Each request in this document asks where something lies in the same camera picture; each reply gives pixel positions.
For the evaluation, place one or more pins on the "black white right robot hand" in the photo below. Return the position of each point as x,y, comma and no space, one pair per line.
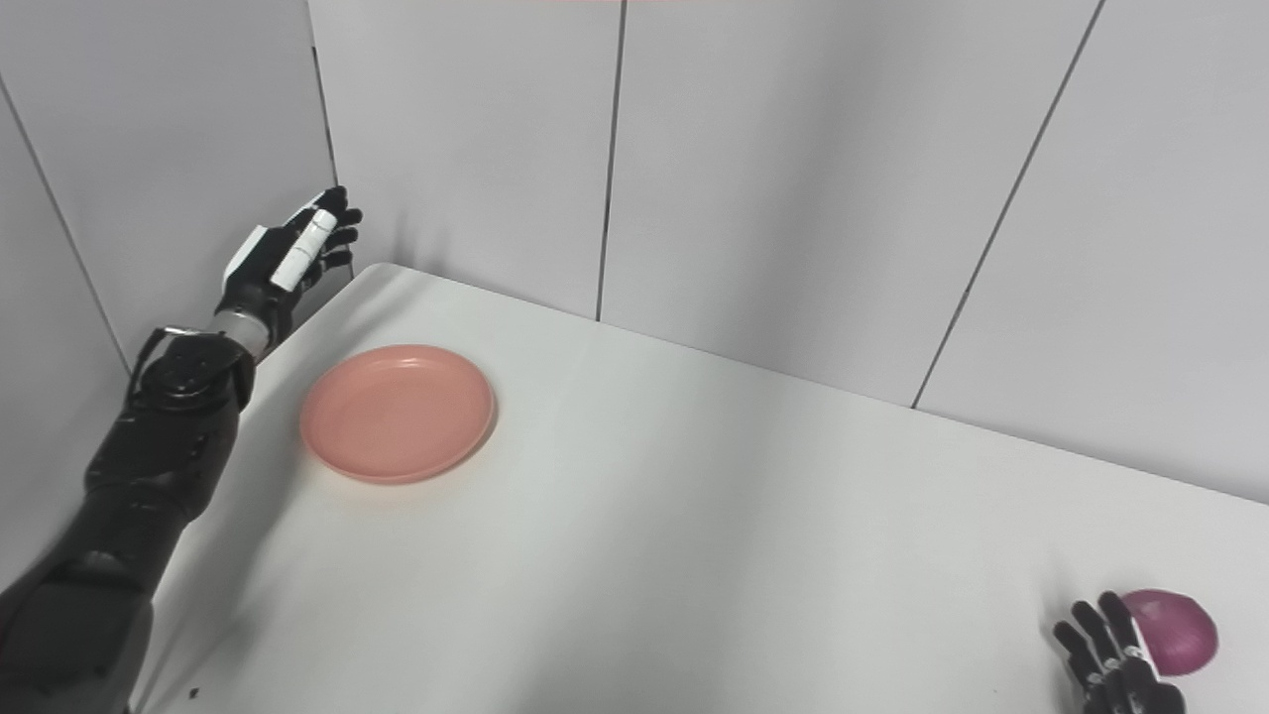
1115,664

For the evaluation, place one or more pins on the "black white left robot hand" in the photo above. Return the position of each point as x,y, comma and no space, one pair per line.
278,260

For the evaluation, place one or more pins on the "pink round plate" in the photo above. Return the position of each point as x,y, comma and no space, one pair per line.
397,415

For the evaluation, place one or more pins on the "purple red onion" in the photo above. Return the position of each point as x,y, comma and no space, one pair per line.
1180,635

